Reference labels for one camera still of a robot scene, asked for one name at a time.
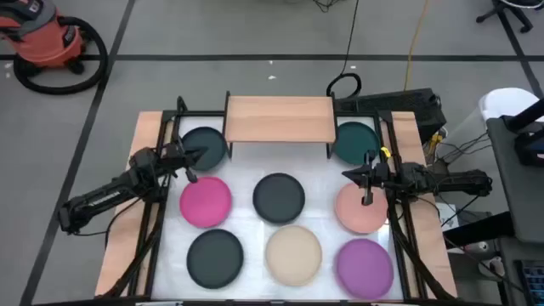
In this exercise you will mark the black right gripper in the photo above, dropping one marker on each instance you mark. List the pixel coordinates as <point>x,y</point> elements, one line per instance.
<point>378,176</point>

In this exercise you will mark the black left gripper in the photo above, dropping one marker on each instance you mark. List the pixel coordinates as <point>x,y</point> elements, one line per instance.
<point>174,156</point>

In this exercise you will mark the dark teal plate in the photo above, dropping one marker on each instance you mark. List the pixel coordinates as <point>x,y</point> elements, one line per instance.
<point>212,144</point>
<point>214,259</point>
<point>278,198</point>

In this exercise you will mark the green plate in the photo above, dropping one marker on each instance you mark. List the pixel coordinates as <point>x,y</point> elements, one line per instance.
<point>355,142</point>

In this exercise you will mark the salmon pink plate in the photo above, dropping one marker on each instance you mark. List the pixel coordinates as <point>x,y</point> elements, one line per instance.
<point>355,217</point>

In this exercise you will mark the magenta plate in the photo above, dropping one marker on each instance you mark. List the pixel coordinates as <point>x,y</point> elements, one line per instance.
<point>206,204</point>

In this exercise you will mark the purple plate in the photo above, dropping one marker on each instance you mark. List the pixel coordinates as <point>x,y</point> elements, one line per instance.
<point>363,270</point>

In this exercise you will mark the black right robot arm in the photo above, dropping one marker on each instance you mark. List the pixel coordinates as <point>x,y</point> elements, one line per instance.
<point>459,180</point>

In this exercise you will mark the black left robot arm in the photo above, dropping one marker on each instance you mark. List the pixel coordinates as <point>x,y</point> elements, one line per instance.
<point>102,195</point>

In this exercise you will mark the wooden shelf with black legs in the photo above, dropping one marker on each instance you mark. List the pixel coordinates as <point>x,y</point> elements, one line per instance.
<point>280,119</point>

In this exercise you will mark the white table mat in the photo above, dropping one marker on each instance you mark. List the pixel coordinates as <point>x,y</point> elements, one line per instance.
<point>242,204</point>

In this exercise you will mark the black computer case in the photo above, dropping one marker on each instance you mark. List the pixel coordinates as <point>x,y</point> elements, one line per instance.
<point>395,104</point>

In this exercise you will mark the white paper sheet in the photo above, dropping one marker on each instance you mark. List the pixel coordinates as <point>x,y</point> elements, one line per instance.
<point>448,214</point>

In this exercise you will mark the beige plate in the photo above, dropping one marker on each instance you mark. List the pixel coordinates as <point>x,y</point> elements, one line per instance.
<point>293,255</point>

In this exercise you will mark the white bin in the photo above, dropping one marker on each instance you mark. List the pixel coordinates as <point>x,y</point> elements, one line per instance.
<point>501,102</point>

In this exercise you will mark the grey desk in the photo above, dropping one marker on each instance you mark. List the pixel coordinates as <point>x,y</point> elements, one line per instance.
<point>523,200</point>

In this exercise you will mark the black monitor stand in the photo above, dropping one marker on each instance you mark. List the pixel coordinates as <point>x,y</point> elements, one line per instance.
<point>527,146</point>

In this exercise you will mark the orange shop vacuum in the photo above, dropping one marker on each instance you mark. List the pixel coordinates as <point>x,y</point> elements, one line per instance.
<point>47,42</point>

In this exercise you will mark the black keyboard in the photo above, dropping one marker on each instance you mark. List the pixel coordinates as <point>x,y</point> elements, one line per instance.
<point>533,282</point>

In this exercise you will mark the black office chair base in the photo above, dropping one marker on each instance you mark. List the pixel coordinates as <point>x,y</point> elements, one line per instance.
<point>520,21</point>

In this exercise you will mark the black rig frame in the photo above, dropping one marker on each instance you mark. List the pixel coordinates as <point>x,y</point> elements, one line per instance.
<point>195,113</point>

